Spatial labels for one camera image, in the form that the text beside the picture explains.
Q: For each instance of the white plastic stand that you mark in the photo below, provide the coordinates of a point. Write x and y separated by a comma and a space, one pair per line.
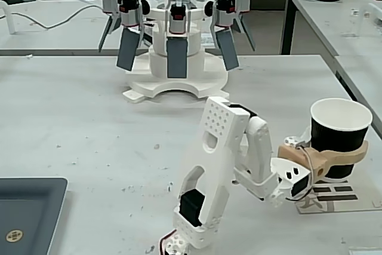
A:
11, 19

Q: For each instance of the white carousel machine stand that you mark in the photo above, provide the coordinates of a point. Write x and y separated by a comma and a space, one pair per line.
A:
209, 79

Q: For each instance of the valve unit with dark paddle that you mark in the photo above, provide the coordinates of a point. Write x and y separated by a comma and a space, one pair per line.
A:
241, 1
109, 4

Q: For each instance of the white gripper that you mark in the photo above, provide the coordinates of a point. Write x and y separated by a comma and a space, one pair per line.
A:
323, 159

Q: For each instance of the grey plastic tray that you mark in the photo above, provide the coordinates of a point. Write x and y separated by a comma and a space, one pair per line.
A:
30, 213

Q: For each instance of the dark metal table leg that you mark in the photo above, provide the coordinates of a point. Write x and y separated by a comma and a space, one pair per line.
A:
288, 28

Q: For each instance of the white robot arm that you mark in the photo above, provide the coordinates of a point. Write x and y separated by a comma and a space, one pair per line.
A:
215, 159

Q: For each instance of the valve unit with grey paddle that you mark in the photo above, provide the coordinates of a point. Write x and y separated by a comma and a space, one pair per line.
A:
226, 49
128, 49
176, 58

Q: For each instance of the printed paper mat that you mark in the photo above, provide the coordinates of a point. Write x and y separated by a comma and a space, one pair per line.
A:
367, 195

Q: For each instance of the small printed label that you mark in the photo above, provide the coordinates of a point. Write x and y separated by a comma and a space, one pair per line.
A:
207, 40

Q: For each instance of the black paper cup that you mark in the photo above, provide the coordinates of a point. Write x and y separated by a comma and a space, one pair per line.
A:
337, 135

